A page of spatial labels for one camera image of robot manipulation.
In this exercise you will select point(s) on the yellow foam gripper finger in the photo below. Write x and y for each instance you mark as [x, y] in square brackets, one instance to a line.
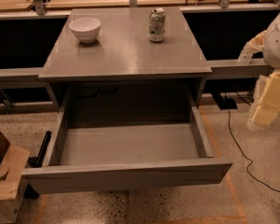
[266, 105]

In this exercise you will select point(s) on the grey top drawer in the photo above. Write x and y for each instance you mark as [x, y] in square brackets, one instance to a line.
[133, 138]

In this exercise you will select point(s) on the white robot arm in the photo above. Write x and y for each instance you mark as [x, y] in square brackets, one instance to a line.
[271, 44]

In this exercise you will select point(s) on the grey drawer cabinet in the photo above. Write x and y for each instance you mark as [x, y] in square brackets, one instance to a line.
[123, 46]

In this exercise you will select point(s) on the clear pump bottle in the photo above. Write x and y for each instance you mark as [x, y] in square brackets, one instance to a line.
[246, 54]

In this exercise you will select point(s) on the white crumpled soda can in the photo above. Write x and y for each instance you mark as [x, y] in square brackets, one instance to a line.
[156, 24]

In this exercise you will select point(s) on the white ceramic bowl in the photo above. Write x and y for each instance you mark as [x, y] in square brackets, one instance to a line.
[85, 30]

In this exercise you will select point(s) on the black cylindrical bar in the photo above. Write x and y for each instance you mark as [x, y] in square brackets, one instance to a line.
[36, 162]

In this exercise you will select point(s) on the brown cardboard box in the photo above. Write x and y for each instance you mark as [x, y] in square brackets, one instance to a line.
[13, 160]

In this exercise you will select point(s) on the grey metal shelf rail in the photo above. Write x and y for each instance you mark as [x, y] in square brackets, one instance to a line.
[219, 69]

